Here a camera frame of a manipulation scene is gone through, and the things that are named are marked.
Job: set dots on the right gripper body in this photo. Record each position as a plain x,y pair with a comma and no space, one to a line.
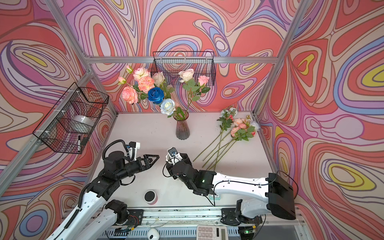
170,169

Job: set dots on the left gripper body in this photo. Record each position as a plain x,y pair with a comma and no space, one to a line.
132,168

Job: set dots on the pink grey glass vase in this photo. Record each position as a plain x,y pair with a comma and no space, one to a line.
182,128

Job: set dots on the pale blue white rose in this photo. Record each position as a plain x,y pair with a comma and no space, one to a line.
170,108

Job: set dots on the dark blue rose stem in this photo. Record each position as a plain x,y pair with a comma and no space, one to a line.
156,95

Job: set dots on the orange pink carnation spray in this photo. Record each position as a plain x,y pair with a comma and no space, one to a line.
133,94

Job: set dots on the cream white rose stem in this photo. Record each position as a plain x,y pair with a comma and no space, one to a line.
161,82

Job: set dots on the pink carnation spray stem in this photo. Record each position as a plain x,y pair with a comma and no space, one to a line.
139,73

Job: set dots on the light pink rose stem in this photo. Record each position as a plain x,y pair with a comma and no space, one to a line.
195,89

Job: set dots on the cream pink rose stem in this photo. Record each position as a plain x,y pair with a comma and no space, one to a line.
186,78

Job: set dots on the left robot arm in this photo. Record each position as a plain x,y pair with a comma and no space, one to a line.
95,211

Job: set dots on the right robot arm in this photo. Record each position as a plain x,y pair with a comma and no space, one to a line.
270,195

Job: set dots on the bunch of artificial flowers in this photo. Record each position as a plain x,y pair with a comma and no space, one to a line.
233,129

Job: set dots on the mint green small clock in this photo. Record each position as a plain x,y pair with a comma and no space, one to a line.
214,197

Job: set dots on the white pink calculator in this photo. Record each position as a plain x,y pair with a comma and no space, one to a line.
212,233

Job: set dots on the white round device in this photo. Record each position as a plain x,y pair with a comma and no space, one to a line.
153,234

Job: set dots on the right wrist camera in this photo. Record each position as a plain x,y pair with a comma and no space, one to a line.
173,156

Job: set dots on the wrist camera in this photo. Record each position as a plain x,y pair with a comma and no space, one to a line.
173,156
132,149

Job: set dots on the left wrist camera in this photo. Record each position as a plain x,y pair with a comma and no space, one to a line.
132,149

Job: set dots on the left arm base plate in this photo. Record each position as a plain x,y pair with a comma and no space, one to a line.
130,217

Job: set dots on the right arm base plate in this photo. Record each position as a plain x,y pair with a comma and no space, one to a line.
232,217

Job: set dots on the black wire basket left wall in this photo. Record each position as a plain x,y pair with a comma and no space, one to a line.
76,113

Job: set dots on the black wire basket wall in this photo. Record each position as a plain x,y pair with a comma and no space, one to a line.
170,63
76,113

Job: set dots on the black wire basket back wall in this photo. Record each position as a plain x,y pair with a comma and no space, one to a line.
170,63

